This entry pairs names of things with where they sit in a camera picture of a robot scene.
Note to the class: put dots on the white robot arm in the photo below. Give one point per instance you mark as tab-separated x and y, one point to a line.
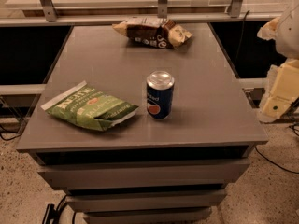
287	42

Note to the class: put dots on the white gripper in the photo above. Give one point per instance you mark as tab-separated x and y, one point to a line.
289	34

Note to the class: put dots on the grey drawer cabinet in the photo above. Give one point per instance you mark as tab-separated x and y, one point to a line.
146	170

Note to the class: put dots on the blue pepsi can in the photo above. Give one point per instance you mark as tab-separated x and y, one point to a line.
160	88

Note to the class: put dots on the brown chip bag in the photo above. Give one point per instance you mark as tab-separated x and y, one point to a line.
160	33

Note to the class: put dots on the metal railing frame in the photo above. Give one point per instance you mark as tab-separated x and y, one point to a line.
106	12

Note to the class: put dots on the black plug under cabinet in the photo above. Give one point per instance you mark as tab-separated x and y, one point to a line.
53	213

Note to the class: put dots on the green jalapeno chip bag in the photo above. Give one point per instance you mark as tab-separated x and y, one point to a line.
86	107

